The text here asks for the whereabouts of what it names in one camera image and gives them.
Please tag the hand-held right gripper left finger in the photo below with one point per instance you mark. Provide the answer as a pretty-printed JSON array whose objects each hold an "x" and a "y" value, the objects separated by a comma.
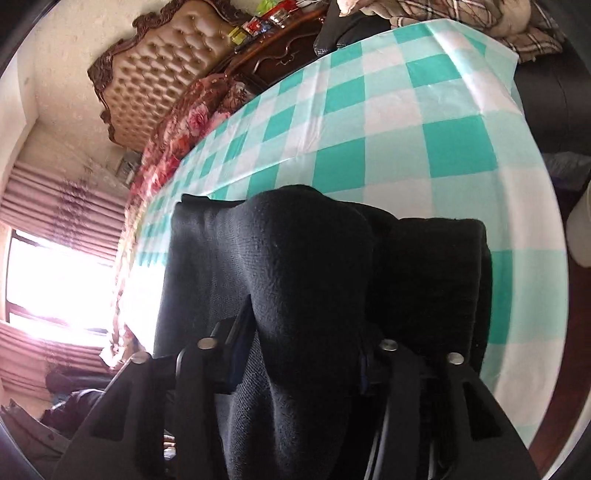
[{"x": 238, "y": 355}]

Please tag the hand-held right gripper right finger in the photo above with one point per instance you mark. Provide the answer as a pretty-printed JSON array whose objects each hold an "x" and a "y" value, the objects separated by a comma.
[{"x": 392, "y": 364}]

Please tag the black pants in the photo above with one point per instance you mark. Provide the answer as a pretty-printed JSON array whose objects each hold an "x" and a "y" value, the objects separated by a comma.
[{"x": 314, "y": 277}]

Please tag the dark cloth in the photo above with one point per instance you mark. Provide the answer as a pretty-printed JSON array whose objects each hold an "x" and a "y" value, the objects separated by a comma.
[{"x": 69, "y": 401}]

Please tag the window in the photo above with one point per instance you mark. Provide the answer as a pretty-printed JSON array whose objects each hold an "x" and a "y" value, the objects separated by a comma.
[{"x": 51, "y": 281}]

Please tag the pink striped curtain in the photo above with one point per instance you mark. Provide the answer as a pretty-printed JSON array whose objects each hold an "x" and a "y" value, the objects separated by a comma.
[{"x": 60, "y": 217}]

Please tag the green white checked tablecloth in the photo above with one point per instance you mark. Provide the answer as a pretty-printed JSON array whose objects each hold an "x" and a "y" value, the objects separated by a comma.
[{"x": 392, "y": 138}]

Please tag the white waste bin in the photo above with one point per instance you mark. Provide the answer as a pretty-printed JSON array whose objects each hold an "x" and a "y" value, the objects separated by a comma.
[{"x": 581, "y": 230}]

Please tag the red floral blanket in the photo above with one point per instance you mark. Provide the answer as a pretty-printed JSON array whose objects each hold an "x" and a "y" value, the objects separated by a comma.
[{"x": 184, "y": 124}]

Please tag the clear plastic bag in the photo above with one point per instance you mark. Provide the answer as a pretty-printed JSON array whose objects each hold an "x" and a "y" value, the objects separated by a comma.
[{"x": 570, "y": 168}]

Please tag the black leather sofa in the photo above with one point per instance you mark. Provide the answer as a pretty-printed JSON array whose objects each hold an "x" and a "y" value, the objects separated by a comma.
[{"x": 545, "y": 106}]

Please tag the dark wooden nightstand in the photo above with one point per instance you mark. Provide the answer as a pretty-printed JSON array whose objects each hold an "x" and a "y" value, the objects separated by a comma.
[{"x": 277, "y": 55}]

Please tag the dark bag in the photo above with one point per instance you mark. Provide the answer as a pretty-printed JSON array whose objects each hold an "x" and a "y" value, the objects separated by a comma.
[{"x": 341, "y": 30}]

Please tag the brown plaid blanket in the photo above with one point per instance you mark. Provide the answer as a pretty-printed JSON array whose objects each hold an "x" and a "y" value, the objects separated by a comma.
[{"x": 475, "y": 18}]

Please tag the pink pillow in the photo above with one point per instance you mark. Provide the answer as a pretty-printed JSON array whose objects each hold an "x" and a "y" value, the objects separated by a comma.
[{"x": 353, "y": 4}]

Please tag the grey wall box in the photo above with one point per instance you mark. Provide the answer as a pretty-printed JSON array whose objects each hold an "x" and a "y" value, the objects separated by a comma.
[{"x": 127, "y": 164}]

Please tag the tufted headboard with carved frame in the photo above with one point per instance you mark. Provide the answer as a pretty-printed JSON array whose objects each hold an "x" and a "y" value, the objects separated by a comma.
[{"x": 161, "y": 78}]

